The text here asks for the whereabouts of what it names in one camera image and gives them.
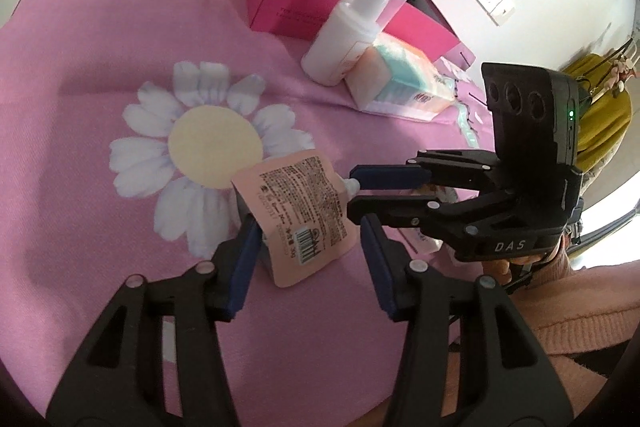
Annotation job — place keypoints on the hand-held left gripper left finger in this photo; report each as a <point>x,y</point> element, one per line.
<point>245,257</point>

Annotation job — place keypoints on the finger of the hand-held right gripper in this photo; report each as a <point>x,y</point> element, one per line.
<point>390,176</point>
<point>395,209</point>

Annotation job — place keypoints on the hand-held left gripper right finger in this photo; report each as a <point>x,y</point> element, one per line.
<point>377,257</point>

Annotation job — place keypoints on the pink spout pouch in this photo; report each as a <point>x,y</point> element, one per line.
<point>295,212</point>

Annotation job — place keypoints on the person's right forearm pink sleeve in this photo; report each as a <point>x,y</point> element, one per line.
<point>580,317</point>

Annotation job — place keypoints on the person's right hand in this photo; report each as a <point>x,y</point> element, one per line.
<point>500,271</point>

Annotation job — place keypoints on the yellow hanging sweater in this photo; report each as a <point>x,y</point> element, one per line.
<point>600,127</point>

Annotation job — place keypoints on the pastel tissue pack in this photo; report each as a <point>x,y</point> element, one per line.
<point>395,82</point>

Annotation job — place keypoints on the small hanging plush toy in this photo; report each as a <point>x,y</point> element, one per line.
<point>622,69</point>

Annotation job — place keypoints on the white pump bottle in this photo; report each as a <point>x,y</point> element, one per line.
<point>340,37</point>

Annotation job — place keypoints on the pink flower printed blanket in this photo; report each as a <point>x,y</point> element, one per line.
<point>100,32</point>

